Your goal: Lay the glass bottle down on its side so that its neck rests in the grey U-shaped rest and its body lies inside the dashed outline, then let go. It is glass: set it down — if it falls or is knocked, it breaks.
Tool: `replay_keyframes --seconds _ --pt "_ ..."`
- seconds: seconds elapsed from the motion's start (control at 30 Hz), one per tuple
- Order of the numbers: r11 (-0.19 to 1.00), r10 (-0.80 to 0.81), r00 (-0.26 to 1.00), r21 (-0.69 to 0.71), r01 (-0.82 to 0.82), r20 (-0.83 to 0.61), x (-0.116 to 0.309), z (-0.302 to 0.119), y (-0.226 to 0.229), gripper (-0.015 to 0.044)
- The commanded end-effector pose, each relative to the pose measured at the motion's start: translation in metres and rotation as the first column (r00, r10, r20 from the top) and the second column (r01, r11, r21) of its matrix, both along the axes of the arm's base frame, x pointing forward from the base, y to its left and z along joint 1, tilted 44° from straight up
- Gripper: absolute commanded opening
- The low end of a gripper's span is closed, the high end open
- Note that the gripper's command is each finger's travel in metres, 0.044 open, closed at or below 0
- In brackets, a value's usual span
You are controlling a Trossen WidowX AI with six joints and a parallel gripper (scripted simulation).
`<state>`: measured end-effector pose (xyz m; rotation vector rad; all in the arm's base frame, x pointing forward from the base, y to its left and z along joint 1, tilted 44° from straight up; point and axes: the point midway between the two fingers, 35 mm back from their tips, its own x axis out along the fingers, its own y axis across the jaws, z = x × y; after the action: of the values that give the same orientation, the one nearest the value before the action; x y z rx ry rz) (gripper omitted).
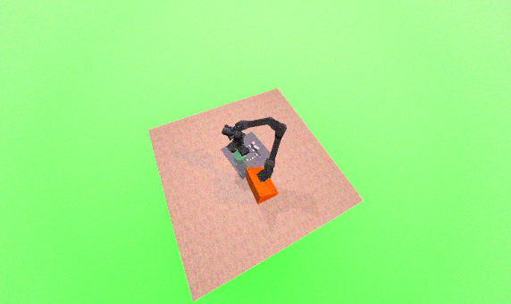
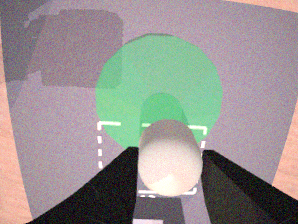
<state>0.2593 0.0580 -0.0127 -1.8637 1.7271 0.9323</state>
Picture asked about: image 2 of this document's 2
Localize green glass bottle with white cap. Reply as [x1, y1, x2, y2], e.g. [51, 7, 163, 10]
[96, 32, 223, 196]

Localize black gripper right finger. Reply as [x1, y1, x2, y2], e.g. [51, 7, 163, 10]
[200, 151, 298, 224]

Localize grey flat mat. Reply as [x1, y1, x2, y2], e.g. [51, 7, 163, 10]
[0, 0, 298, 220]

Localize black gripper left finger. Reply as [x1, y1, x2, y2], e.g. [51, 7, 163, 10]
[27, 147, 138, 224]

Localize pale lavender blocks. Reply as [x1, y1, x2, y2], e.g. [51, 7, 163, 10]
[161, 197, 186, 224]

